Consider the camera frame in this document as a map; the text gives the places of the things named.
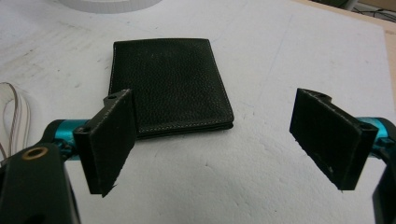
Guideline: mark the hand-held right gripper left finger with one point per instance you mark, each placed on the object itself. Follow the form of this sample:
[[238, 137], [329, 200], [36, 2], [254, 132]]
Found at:
[[106, 143]]

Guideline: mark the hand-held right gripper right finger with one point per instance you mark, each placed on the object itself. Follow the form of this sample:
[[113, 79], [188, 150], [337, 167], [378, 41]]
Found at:
[[333, 137]]

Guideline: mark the black leather wallet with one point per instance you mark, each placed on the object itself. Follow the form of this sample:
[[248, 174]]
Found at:
[[169, 85]]

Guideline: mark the white round container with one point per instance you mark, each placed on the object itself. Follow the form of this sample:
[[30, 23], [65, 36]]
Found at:
[[109, 4]]

